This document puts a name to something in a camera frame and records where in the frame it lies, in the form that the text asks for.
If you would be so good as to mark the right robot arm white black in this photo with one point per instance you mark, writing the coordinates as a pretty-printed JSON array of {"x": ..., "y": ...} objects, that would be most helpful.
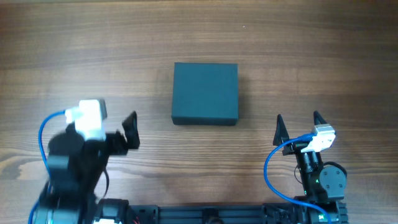
[{"x": 323, "y": 183}]

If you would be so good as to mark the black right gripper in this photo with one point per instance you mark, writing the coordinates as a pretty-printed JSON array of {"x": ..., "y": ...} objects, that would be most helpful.
[{"x": 298, "y": 147}]

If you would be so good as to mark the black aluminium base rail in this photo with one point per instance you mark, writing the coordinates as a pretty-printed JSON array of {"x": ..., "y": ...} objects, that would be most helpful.
[{"x": 250, "y": 214}]

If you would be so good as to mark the dark green box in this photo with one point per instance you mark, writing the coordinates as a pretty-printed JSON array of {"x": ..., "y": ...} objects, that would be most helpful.
[{"x": 205, "y": 94}]

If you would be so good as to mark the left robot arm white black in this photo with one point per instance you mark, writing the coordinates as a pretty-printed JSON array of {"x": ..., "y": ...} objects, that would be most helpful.
[{"x": 77, "y": 158}]

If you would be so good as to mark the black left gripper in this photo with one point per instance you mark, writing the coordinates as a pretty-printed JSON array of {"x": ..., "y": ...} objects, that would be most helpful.
[{"x": 115, "y": 142}]

